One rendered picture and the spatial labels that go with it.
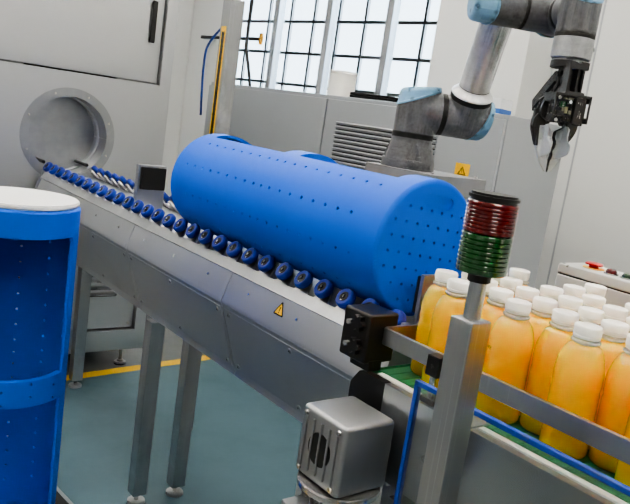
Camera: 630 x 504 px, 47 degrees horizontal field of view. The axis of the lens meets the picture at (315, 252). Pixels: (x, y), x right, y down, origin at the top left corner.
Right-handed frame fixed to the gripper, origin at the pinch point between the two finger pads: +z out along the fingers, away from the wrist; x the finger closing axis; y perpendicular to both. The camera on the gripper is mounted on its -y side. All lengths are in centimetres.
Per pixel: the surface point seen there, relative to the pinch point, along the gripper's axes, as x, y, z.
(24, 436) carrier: -110, -50, 93
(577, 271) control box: 9.8, 2.4, 20.1
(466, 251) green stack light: -31, 56, 11
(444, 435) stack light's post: -29, 56, 35
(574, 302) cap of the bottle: -3.2, 30.4, 20.8
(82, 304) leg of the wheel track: -123, -170, 89
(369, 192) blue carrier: -34.0, -1.9, 10.2
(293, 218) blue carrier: -47, -16, 19
